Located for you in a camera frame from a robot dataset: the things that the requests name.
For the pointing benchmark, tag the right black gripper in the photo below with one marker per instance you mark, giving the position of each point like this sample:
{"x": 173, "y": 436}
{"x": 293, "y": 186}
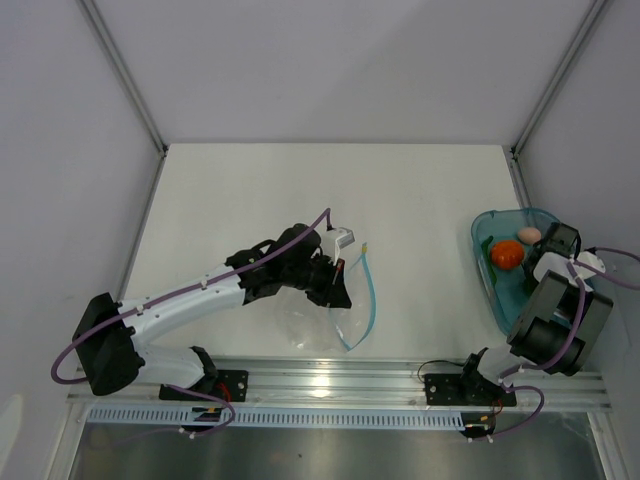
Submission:
{"x": 529, "y": 273}

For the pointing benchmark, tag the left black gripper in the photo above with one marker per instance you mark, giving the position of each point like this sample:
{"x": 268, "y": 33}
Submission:
{"x": 333, "y": 293}

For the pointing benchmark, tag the clear zip top bag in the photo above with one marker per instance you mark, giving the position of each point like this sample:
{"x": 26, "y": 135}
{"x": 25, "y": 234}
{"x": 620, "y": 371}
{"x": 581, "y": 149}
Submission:
{"x": 312, "y": 329}

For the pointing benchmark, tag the orange toy pumpkin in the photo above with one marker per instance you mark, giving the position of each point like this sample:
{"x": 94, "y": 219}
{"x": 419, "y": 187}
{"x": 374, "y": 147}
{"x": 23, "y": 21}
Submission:
{"x": 507, "y": 254}

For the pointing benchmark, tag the green toy bell pepper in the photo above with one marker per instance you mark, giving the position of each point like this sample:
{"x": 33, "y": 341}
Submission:
{"x": 530, "y": 282}

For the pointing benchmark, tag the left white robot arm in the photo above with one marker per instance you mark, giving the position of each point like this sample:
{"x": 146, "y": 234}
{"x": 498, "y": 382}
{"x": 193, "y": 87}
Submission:
{"x": 116, "y": 341}

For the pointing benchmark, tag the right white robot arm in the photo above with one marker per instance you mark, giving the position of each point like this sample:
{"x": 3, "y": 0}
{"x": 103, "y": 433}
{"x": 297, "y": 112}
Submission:
{"x": 557, "y": 326}

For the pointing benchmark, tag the pink toy egg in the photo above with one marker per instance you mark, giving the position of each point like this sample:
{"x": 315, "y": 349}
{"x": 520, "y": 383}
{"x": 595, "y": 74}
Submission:
{"x": 529, "y": 235}

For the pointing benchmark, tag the teal plastic tray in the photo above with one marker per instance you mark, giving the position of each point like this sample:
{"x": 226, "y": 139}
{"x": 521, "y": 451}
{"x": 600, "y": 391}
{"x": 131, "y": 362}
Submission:
{"x": 508, "y": 291}

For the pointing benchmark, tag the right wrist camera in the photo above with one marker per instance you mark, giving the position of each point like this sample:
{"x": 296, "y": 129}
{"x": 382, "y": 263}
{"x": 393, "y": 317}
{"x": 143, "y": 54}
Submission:
{"x": 587, "y": 265}

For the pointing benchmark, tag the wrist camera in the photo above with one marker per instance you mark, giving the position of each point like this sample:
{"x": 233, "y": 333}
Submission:
{"x": 339, "y": 238}
{"x": 587, "y": 265}

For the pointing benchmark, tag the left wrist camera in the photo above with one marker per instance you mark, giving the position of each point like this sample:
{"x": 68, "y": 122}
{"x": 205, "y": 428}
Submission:
{"x": 339, "y": 238}

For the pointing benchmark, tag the white slotted cable duct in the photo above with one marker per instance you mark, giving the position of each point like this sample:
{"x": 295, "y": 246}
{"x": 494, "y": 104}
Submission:
{"x": 279, "y": 417}

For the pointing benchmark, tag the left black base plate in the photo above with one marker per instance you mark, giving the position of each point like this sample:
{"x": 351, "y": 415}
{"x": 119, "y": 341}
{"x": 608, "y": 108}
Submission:
{"x": 230, "y": 385}

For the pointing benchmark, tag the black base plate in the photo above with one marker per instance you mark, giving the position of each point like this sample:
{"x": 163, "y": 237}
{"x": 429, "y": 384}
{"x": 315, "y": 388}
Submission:
{"x": 230, "y": 385}
{"x": 457, "y": 389}

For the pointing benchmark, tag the aluminium mounting rail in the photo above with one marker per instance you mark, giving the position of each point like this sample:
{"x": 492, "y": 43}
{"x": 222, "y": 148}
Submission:
{"x": 348, "y": 383}

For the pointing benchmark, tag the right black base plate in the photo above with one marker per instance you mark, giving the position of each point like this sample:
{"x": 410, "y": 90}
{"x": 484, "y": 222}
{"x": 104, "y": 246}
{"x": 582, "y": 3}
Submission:
{"x": 457, "y": 389}

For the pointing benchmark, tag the right aluminium frame post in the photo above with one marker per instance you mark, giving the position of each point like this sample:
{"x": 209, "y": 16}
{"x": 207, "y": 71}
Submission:
{"x": 569, "y": 57}

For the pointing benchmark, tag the aluminium frame post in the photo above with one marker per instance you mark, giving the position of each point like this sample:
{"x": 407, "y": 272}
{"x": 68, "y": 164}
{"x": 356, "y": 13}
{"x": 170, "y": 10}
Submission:
{"x": 569, "y": 57}
{"x": 104, "y": 38}

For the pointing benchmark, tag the left aluminium frame post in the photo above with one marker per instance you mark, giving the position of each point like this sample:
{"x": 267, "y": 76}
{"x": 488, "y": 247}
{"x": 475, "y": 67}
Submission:
{"x": 104, "y": 38}

